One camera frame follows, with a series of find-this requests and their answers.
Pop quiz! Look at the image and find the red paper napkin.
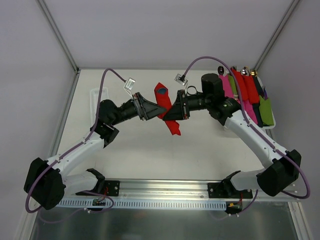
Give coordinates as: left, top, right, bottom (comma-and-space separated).
154, 82, 181, 136

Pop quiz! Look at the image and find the blue plastic spoon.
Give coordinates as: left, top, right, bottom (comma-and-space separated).
157, 87, 168, 95

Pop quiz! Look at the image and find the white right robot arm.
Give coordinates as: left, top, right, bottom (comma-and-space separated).
163, 73, 302, 198

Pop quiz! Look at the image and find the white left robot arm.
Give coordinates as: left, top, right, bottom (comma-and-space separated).
23, 92, 166, 213

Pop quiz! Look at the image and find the white utensil tray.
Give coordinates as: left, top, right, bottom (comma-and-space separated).
89, 87, 109, 125

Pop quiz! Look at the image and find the white basket of rolled napkins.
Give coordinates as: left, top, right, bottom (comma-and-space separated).
217, 66, 276, 130

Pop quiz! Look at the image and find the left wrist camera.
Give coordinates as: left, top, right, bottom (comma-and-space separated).
123, 77, 136, 95

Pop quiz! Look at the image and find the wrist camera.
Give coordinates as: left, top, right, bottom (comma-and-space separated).
123, 77, 136, 95
174, 73, 188, 87

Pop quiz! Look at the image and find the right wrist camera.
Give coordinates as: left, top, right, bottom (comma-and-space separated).
174, 73, 188, 87

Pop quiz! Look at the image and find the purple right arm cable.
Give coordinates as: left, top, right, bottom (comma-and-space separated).
183, 56, 311, 220

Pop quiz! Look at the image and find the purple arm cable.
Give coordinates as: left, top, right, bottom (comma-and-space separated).
24, 68, 130, 224
183, 56, 311, 220

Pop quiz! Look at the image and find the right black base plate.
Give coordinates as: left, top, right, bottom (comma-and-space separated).
207, 182, 253, 199

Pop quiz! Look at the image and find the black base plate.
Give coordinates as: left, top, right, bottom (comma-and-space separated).
207, 182, 253, 199
99, 179, 121, 197

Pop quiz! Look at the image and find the aluminium mounting rail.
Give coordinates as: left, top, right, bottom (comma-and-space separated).
74, 177, 300, 202

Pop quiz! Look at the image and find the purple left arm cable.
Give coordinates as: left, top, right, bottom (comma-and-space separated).
24, 68, 130, 224

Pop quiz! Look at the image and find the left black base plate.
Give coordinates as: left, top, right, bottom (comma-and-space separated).
99, 179, 121, 197

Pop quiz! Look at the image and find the white slotted cable duct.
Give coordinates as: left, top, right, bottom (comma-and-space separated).
57, 197, 227, 211

